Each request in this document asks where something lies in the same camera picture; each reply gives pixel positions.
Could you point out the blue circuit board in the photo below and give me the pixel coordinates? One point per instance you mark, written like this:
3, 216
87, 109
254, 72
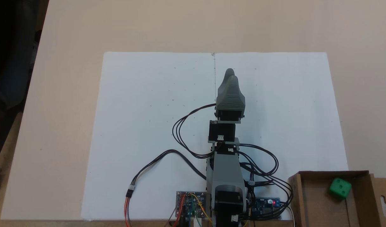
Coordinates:
264, 203

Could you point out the brown cardboard box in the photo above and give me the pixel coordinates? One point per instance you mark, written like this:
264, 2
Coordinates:
316, 205

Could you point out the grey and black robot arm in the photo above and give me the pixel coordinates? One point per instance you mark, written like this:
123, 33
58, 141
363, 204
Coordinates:
226, 170

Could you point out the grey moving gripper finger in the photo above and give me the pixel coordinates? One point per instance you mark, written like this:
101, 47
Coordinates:
230, 94

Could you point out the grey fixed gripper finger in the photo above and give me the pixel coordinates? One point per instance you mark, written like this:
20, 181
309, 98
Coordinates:
229, 72

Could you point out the green dice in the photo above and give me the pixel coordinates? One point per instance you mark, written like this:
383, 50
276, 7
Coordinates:
340, 188

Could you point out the white paper sheet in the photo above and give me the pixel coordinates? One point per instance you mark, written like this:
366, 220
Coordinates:
290, 110
133, 126

